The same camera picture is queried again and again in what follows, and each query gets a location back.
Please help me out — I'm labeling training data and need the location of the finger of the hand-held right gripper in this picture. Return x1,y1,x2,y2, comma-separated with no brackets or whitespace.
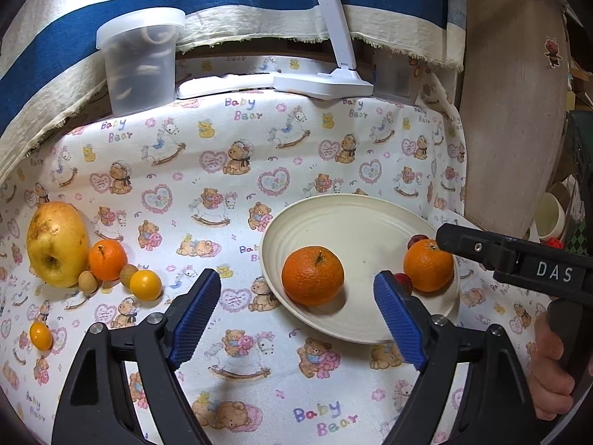
436,223,516,270

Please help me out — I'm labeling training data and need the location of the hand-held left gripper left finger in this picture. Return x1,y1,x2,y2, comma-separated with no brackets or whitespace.
51,268,222,445

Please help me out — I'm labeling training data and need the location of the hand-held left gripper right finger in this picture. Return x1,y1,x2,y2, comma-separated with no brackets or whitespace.
373,270,547,445

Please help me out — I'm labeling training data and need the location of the rough-skinned orange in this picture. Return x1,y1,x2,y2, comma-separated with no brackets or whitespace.
403,238,455,293

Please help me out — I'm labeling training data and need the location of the yellow cherry tomato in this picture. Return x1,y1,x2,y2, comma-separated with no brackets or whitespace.
30,322,53,351
129,270,163,300

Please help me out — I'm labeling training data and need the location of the tangerine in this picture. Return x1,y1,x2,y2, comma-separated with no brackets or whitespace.
282,247,345,307
88,240,128,282

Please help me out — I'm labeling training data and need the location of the cream round plate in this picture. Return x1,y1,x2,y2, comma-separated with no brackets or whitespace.
259,193,461,345

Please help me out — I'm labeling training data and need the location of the large yellow apple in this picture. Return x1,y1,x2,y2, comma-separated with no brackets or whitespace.
26,201,91,288

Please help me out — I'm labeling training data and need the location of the person's right hand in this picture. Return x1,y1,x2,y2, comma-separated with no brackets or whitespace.
528,310,580,420

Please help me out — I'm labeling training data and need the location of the white cup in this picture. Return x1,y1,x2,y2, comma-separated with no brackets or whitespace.
533,190,566,242

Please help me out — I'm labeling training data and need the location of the green checkered box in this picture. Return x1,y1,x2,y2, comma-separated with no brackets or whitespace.
567,111,593,256

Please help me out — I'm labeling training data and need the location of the bear printed tablecloth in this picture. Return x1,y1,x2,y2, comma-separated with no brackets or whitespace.
0,53,557,445

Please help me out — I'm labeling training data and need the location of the bear sticker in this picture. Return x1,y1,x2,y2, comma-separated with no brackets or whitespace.
544,36,563,68

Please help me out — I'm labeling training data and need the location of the white desk lamp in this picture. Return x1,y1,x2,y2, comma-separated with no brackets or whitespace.
273,0,374,100

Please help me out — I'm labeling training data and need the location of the clear lidded plastic container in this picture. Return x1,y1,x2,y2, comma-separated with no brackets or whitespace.
96,7,186,116

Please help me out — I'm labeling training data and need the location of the striped blanket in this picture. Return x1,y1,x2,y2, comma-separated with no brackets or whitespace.
0,0,466,181

